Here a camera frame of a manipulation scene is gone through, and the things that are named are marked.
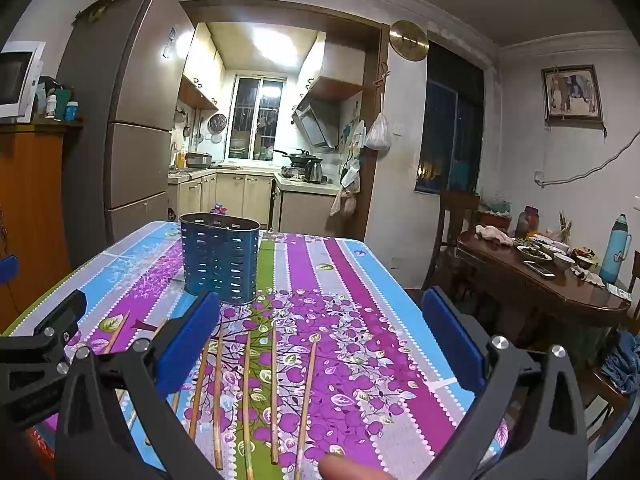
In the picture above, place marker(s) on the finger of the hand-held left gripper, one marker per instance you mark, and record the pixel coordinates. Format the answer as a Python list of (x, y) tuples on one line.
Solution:
[(57, 317), (7, 271)]

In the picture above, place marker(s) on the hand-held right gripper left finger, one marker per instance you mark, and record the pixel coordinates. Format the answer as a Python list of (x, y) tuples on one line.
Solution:
[(186, 342)]

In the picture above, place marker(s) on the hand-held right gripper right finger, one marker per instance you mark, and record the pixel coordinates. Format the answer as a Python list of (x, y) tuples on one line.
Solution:
[(450, 340)]

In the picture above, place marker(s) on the wooden chopstick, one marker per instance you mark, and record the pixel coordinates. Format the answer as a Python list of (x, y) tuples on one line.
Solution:
[(218, 400), (199, 390), (117, 332), (305, 410), (247, 410)]

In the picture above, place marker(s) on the blue perforated utensil holder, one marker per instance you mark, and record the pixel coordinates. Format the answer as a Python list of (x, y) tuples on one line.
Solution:
[(220, 260)]

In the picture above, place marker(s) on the person's right hand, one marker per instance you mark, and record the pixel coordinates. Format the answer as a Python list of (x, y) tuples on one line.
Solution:
[(350, 467)]

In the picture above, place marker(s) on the orange wooden cabinet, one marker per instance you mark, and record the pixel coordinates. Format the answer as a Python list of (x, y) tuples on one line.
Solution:
[(35, 210)]

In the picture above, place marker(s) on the dark wooden dining table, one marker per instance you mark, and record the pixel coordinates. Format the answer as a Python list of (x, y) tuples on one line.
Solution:
[(510, 275)]

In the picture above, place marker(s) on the floral striped tablecloth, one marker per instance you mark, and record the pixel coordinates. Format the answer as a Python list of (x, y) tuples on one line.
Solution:
[(350, 310)]

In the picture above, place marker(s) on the pink cloth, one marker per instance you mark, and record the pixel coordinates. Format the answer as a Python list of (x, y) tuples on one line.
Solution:
[(492, 235)]

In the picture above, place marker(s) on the smartphone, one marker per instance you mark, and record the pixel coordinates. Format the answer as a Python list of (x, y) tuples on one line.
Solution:
[(539, 269)]

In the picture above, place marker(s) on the plate of food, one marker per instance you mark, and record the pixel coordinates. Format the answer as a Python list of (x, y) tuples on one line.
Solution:
[(534, 253)]

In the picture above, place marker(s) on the dark wooden chair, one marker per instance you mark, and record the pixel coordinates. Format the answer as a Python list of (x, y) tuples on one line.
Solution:
[(457, 210)]

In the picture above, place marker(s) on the white bowl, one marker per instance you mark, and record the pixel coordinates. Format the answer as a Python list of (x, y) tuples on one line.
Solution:
[(563, 261)]

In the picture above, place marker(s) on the red plastic bottles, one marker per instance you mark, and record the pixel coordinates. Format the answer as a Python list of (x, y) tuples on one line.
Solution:
[(220, 208)]

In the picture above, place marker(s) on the red-lidded glass jar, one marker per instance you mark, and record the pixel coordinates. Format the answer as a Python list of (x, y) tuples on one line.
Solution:
[(527, 222)]

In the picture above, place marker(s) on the white crumpled cloth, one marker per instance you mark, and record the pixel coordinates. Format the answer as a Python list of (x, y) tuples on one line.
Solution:
[(587, 276)]

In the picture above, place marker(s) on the beige kitchen base cabinets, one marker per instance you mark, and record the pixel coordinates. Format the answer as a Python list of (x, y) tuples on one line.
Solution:
[(235, 195)]

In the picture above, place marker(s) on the light wooden chair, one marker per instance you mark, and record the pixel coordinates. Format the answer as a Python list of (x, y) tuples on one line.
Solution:
[(600, 390)]

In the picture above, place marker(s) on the bowl of food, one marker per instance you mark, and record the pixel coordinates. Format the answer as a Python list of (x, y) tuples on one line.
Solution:
[(585, 257)]

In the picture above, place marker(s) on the cup of chopsticks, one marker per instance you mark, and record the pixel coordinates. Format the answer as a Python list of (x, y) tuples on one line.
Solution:
[(565, 230)]

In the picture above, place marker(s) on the white medicine bottle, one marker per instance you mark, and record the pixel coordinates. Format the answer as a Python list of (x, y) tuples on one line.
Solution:
[(51, 107)]

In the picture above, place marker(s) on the beige hanging bag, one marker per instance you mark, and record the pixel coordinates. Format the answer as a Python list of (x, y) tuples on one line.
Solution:
[(345, 202)]

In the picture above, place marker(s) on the blue cloth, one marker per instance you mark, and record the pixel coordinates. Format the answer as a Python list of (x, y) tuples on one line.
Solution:
[(622, 362)]

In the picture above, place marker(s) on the green box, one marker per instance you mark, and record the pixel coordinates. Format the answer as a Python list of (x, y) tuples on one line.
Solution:
[(62, 105)]

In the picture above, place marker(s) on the grey rice cooker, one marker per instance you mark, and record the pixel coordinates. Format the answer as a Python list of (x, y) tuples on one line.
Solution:
[(198, 160)]

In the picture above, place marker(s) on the blue thermos flask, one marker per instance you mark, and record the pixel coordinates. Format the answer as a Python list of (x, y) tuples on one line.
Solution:
[(615, 255)]

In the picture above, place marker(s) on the white microwave oven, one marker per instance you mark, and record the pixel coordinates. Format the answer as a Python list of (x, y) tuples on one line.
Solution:
[(17, 85)]

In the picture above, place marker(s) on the gas stove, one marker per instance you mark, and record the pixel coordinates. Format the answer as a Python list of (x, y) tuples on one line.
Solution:
[(294, 173)]

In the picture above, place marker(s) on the brown refrigerator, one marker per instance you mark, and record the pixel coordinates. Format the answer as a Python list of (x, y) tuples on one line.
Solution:
[(135, 110)]

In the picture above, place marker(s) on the steel kettle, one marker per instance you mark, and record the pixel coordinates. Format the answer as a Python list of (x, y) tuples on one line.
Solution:
[(314, 172)]

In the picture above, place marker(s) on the black wok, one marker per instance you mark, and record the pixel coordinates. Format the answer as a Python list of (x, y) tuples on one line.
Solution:
[(295, 158)]

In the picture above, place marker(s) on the dark room window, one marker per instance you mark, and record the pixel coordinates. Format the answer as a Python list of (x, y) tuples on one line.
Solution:
[(447, 125)]

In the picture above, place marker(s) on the white hanging plastic bag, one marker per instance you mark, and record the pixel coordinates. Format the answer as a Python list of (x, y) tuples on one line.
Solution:
[(378, 135)]

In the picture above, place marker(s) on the round steel strainer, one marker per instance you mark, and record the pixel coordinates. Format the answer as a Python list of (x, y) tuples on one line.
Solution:
[(218, 123)]

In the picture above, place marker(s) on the barred kitchen window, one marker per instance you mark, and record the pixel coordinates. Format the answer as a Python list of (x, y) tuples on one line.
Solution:
[(255, 120)]

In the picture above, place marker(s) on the steel range hood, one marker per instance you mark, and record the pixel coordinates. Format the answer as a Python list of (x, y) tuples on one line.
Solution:
[(315, 125)]

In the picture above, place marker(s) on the green item on refrigerator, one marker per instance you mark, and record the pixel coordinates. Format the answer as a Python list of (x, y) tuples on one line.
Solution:
[(97, 10)]

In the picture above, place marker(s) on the framed elephant picture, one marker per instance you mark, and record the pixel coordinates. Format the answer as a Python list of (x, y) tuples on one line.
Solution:
[(572, 92)]

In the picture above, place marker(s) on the brass gong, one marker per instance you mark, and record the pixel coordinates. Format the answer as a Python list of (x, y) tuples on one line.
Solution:
[(408, 41)]

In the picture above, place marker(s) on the kitchen ceiling light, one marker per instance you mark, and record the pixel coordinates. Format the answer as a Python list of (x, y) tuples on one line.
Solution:
[(275, 45)]

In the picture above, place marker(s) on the flower wall sticker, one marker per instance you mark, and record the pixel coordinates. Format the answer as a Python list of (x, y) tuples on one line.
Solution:
[(350, 125)]

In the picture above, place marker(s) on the wooden door frame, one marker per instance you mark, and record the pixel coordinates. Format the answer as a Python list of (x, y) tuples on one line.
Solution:
[(375, 110)]

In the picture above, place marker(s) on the beige wall cabinet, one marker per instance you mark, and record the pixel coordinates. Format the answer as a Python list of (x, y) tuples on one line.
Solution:
[(340, 70), (202, 75)]

